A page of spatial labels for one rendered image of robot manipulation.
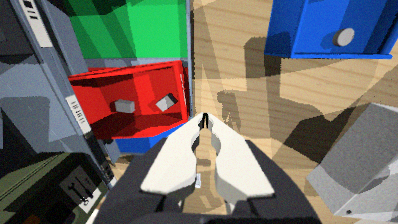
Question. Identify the olive green case with orange latches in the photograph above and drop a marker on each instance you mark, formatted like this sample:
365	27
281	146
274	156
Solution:
51	188

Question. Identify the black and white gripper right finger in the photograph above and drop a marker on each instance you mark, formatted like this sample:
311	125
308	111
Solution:
244	172

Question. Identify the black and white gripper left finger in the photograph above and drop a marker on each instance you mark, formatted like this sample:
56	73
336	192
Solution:
167	169

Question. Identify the blue bin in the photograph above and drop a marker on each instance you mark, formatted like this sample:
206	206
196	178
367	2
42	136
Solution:
375	25

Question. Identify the grey metal shelf rack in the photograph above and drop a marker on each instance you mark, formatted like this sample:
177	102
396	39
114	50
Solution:
92	35

